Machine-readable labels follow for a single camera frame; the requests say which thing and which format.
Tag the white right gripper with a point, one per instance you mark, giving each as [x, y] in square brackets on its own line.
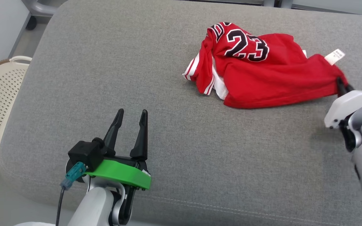
[347, 103]

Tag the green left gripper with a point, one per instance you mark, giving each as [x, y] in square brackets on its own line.
[121, 172]

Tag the red Bulls 23 jersey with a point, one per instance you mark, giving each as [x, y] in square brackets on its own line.
[269, 81]

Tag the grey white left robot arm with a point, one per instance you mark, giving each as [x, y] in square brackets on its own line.
[90, 207]

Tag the grey fabric sofa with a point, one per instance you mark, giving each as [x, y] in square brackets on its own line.
[200, 150]

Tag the black caster wheel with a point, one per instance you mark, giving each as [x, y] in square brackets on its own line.
[31, 23]

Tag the grey partition post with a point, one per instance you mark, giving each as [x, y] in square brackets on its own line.
[269, 2]
[286, 3]

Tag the grey metal frame leg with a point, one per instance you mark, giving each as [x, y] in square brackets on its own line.
[39, 8]

